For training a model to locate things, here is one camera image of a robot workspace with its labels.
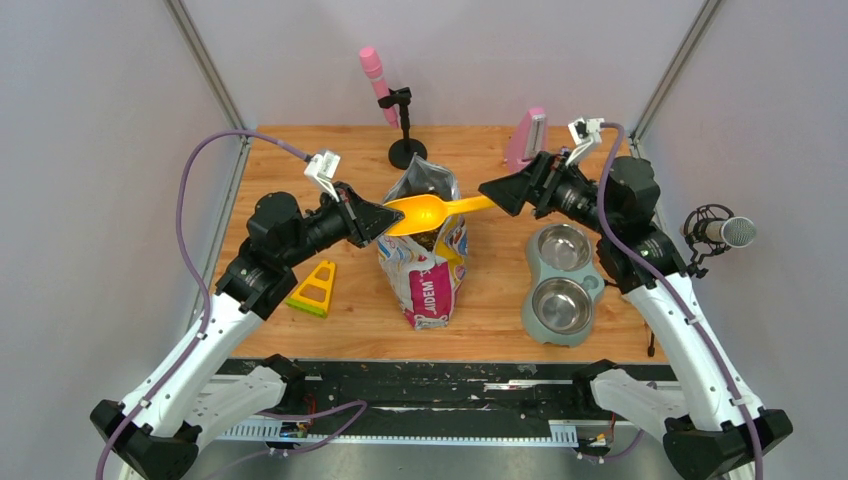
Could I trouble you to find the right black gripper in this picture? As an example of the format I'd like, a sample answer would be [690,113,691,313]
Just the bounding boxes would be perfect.
[477,150,616,237]

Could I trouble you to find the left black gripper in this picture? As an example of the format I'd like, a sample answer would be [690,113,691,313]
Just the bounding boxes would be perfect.
[280,180,403,268]

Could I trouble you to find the yellow plastic scoop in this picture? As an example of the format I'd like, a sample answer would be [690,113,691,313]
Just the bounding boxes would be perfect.
[385,194,496,237]

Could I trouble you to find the pet food bag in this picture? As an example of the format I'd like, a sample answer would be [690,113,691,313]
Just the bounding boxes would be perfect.
[377,156,468,330]

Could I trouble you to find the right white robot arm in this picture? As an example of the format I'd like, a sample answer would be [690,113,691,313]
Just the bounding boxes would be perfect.
[479,152,793,479]

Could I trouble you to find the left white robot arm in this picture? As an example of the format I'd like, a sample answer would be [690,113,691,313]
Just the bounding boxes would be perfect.
[90,182,404,479]

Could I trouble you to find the grey double pet bowl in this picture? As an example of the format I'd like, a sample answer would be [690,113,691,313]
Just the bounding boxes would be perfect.
[521,224,605,348]

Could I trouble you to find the pink metronome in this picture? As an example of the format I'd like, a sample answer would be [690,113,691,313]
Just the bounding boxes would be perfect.
[503,107,548,173]

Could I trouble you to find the black microphone stand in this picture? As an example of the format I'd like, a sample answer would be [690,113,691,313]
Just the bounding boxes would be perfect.
[378,87,427,170]

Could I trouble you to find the yellow triangular scraper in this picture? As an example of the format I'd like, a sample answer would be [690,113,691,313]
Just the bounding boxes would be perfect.
[284,260,337,319]

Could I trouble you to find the pink microphone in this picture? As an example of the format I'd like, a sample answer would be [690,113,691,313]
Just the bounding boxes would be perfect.
[358,46,399,129]

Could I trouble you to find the silver condenser microphone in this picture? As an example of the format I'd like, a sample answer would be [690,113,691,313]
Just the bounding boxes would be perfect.
[680,203,758,256]

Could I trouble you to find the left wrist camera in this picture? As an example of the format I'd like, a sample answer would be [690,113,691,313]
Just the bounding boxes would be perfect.
[304,149,341,202]

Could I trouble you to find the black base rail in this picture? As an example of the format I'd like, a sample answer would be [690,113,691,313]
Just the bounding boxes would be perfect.
[198,357,664,446]

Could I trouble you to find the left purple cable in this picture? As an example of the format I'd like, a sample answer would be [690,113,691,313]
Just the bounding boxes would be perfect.
[95,129,369,480]

